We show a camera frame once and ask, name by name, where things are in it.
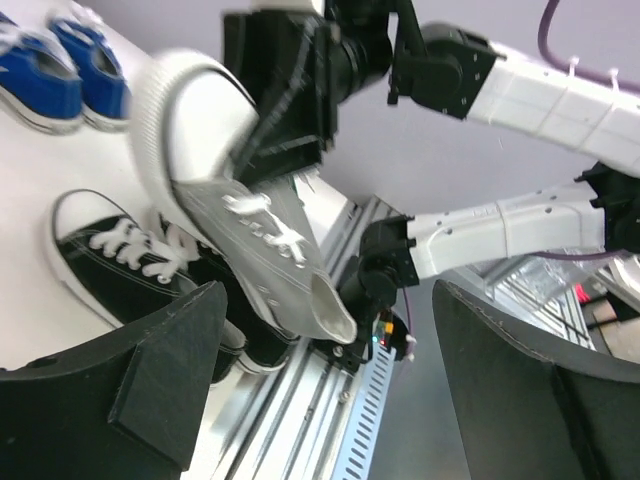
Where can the black sneaker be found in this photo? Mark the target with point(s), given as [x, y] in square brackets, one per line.
[267, 349]
[107, 261]

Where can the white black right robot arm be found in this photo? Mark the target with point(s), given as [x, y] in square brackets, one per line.
[489, 153]

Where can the grey sneaker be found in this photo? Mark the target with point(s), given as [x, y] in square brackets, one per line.
[187, 113]

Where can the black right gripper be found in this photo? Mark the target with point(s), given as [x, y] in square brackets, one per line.
[282, 58]

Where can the right black sneaker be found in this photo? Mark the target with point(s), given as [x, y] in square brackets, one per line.
[267, 349]

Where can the blue sneaker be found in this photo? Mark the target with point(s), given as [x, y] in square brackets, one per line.
[39, 81]
[104, 88]

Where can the right blue sneaker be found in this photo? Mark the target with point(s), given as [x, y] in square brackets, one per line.
[104, 88]

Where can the left black sneaker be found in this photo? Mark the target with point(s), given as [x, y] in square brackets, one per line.
[107, 261]

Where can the left blue sneaker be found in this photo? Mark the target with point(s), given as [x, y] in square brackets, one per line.
[39, 81]

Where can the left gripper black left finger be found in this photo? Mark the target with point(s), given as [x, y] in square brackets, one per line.
[125, 405]

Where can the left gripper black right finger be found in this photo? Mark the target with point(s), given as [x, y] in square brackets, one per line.
[530, 405]

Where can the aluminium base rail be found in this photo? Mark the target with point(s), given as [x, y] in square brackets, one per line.
[310, 420]

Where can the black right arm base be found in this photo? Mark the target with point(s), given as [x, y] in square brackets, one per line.
[389, 331]

